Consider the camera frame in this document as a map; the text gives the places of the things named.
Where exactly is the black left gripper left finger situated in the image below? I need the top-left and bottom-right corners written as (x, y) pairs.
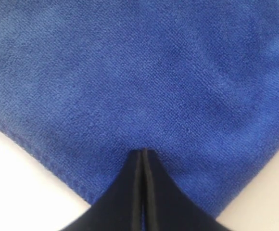
top-left (63, 150), bottom-right (143, 231)

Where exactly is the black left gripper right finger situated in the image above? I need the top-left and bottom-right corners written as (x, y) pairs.
top-left (142, 149), bottom-right (229, 231)

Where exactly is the blue microfibre towel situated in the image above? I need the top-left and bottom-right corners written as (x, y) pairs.
top-left (0, 0), bottom-right (279, 219)

